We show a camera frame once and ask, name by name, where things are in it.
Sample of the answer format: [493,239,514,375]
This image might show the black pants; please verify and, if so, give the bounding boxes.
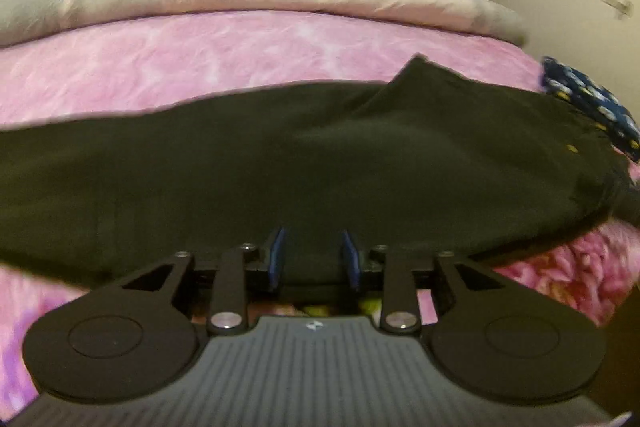
[0,54,627,289]

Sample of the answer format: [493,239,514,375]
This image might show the clear wall hook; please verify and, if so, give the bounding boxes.
[601,0,634,20]

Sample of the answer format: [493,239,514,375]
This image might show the navy printed cloth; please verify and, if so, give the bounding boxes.
[541,56,640,164]

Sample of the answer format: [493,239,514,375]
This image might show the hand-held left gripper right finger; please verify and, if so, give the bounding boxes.
[340,229,507,335]

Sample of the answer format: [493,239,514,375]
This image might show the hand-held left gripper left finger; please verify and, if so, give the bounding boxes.
[120,227,287,336]

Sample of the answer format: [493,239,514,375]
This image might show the pink floral blanket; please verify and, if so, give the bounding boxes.
[0,9,640,408]

